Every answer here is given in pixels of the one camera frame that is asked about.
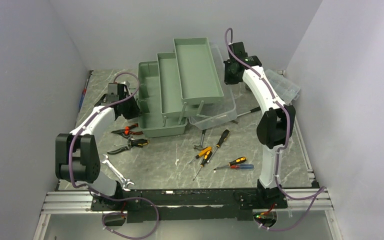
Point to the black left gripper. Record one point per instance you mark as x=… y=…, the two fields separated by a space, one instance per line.
x=135 y=113

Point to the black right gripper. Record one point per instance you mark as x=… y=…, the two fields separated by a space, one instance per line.
x=227 y=80

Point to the yellow black handle hammer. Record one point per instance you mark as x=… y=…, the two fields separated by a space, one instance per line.
x=200 y=146

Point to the green toolbox base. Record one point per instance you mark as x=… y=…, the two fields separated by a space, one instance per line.
x=151 y=121

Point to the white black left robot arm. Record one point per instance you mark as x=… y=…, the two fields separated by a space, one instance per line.
x=77 y=159

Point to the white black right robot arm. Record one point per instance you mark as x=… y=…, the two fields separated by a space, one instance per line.
x=276 y=124

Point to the orange black needle-nose pliers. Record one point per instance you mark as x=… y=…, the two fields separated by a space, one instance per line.
x=128 y=131

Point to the black yellow pliers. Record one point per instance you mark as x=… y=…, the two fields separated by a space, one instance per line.
x=131 y=143

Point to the green top toolbox tray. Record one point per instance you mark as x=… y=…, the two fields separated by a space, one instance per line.
x=198 y=77

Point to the green toolbox tray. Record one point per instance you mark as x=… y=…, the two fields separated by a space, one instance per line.
x=198 y=77
x=170 y=89

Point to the green middle toolbox tray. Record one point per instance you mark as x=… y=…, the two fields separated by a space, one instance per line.
x=170 y=89

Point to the clear compartment organizer box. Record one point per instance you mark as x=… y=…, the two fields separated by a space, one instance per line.
x=284 y=88

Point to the long yellow black screwdriver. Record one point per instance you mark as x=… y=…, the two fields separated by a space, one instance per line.
x=222 y=139

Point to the large silver open-end wrench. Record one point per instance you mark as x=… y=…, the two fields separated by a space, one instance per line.
x=124 y=182

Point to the yellow black medium screwdriver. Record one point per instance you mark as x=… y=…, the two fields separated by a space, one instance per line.
x=204 y=161

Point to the short yellow screwdriver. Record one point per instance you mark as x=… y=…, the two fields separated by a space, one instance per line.
x=201 y=153

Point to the yellow black stubby screwdriver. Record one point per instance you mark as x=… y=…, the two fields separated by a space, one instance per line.
x=237 y=161

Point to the blue red long screwdriver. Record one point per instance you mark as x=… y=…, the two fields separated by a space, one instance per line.
x=237 y=167

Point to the red blue tool at wall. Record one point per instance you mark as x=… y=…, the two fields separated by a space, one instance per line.
x=83 y=93

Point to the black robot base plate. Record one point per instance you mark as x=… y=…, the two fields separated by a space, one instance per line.
x=152 y=213

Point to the aluminium frame rail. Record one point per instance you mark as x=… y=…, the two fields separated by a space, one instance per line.
x=81 y=202

